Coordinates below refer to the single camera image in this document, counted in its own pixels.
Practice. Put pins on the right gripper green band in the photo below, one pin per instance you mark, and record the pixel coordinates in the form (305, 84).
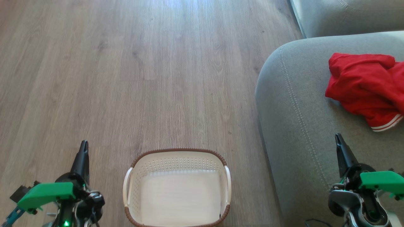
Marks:
(378, 181)

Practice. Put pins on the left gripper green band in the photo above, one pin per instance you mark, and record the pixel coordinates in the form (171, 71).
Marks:
(47, 193)

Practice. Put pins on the red garment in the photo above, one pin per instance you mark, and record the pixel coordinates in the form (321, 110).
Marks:
(356, 82)

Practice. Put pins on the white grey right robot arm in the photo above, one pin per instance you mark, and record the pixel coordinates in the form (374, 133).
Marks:
(396, 220)

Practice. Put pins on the grey fabric sofa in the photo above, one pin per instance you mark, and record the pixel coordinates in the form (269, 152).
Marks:
(300, 126)

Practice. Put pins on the white perforated laundry basket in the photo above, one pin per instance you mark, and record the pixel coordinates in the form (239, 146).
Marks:
(176, 195)

